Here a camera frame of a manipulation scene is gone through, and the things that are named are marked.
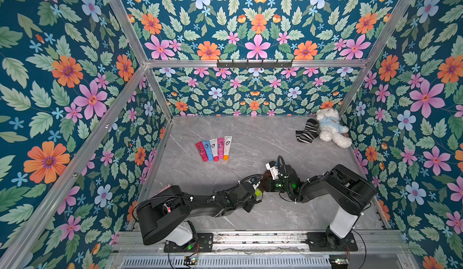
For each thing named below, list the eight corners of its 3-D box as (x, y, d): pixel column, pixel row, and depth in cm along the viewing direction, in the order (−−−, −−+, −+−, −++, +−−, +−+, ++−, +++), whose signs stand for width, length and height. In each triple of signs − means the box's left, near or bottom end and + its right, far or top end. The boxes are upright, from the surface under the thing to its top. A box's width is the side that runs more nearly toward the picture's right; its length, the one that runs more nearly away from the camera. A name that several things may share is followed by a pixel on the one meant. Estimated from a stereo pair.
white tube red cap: (211, 162, 101) (210, 160, 99) (210, 141, 110) (209, 139, 108) (219, 161, 101) (219, 159, 99) (217, 140, 110) (217, 138, 108)
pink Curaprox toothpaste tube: (217, 158, 102) (216, 156, 100) (217, 140, 110) (217, 137, 108) (223, 158, 102) (223, 155, 100) (224, 139, 110) (223, 137, 109)
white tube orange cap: (222, 160, 101) (222, 158, 99) (225, 138, 111) (224, 136, 110) (231, 160, 101) (230, 158, 99) (232, 138, 111) (232, 136, 110)
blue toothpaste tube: (209, 161, 101) (208, 159, 99) (203, 143, 109) (202, 141, 107) (215, 159, 102) (215, 157, 100) (209, 141, 110) (208, 139, 108)
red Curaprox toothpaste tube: (204, 162, 100) (203, 160, 99) (196, 145, 108) (195, 143, 106) (211, 159, 102) (210, 157, 100) (202, 142, 109) (201, 140, 108)
